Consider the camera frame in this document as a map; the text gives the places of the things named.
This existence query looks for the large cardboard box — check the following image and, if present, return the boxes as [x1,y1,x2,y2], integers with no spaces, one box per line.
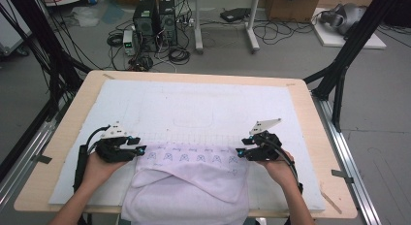
[265,0,323,24]

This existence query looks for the white floor board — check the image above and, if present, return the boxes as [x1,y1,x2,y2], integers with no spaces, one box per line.
[311,6,388,50]

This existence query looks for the person's right hand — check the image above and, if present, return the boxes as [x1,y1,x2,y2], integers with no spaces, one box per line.
[257,150,300,192]

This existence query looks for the tangle of coloured wires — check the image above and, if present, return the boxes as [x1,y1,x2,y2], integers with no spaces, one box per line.
[128,54,154,73]

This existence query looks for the white bench power supply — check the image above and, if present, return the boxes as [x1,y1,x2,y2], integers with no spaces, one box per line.
[122,29,137,56]

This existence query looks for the grey metal bracket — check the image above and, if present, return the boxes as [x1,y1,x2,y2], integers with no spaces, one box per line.
[331,169,355,184]
[32,153,53,165]

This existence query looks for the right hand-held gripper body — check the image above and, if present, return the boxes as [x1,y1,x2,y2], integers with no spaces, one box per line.
[246,117,284,162]

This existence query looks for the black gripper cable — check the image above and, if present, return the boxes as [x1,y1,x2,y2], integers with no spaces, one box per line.
[261,134,304,194]
[73,124,111,194]

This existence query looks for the clear plastic bag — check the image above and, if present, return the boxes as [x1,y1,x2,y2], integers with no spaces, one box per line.
[71,6,101,28]

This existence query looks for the person's left hand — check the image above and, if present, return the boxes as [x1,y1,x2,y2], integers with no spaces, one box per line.
[79,151,130,192]

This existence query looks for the coil of black cable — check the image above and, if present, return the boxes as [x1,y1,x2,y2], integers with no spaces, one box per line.
[106,32,125,48]
[168,47,192,66]

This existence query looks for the light wooden table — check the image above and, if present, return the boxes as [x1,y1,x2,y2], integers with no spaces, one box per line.
[13,69,359,220]

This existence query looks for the thin wooden stick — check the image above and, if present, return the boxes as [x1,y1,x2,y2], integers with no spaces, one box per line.
[319,189,343,215]

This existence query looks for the black flat device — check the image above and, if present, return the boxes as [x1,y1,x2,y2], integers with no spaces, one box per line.
[220,7,252,23]

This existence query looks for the white metal stand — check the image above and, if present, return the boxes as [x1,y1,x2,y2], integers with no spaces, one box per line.
[193,0,261,55]

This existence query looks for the light purple towel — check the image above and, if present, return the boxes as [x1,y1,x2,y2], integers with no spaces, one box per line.
[120,141,251,225]

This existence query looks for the aluminium rail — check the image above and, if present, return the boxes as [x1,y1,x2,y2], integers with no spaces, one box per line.
[311,92,384,225]
[0,95,74,213]

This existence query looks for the grey rounded device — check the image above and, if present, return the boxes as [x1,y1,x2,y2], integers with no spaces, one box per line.
[319,2,367,36]

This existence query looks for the loose black floor cables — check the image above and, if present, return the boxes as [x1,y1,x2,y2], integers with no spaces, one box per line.
[252,19,316,46]

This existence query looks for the black computer tower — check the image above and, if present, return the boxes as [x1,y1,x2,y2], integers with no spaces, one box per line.
[158,0,178,48]
[132,0,160,53]

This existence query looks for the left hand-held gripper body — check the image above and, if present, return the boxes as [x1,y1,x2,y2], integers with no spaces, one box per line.
[95,120,138,164]

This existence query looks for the teal plastic sheet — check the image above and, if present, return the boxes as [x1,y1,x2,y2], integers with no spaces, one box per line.
[103,3,125,25]

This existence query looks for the black metal frame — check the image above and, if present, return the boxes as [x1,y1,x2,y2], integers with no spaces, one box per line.
[0,0,93,122]
[302,0,411,133]

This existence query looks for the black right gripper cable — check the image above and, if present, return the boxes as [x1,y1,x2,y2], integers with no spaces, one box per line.
[261,134,304,194]

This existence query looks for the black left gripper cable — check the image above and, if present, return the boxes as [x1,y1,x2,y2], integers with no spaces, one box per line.
[73,124,111,194]

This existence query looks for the white cabinet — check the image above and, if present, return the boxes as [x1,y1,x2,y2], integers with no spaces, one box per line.
[0,5,33,56]

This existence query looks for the white gridded foam mat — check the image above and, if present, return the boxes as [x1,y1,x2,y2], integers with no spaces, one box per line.
[47,79,327,213]

